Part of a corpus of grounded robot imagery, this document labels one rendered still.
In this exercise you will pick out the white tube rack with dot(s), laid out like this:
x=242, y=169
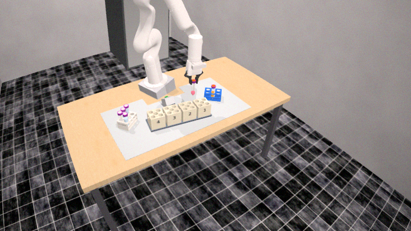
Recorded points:
x=131, y=121

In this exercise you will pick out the beige bucket adapter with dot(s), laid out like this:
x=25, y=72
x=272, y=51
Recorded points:
x=172, y=114
x=156, y=118
x=203, y=107
x=188, y=111

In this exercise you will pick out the blue tube rack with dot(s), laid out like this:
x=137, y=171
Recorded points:
x=217, y=97

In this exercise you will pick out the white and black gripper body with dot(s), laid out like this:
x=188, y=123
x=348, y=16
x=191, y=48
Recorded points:
x=191, y=72

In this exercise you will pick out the grey bench mat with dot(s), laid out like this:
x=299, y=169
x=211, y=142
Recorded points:
x=139, y=139

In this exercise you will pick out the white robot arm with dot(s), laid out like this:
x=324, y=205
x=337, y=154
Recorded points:
x=150, y=47

